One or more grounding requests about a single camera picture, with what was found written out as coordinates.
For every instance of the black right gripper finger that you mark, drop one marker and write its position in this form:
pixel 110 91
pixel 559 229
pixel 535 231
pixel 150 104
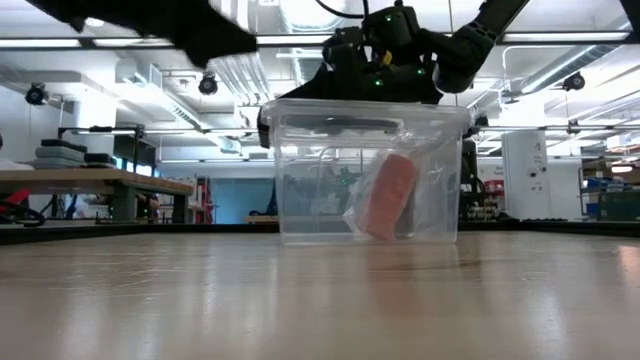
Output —
pixel 310 87

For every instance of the dark green crate stack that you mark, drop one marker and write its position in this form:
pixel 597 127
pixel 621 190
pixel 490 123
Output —
pixel 610 205

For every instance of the orange cloth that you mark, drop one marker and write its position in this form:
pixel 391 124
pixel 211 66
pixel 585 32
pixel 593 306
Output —
pixel 390 195

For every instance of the red tool cart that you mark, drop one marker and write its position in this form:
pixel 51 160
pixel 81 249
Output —
pixel 202 200

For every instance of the black cabinet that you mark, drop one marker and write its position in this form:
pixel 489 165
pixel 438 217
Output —
pixel 467 170

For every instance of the clear plastic storage bin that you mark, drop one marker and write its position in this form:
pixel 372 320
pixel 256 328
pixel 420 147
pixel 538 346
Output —
pixel 310 200

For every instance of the stack of grey pads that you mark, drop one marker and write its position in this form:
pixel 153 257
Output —
pixel 60 152

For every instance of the wooden workbench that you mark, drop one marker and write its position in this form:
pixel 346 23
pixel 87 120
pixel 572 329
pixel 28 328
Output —
pixel 100 177

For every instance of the red and black tool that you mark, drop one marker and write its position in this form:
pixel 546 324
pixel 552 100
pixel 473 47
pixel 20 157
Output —
pixel 20 210

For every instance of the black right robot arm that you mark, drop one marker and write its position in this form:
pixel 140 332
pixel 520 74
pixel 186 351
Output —
pixel 465 45

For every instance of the white pillar with fixtures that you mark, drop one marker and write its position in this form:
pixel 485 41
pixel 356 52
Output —
pixel 525 170

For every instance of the clear plastic bin lid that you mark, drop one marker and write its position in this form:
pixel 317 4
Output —
pixel 345 124

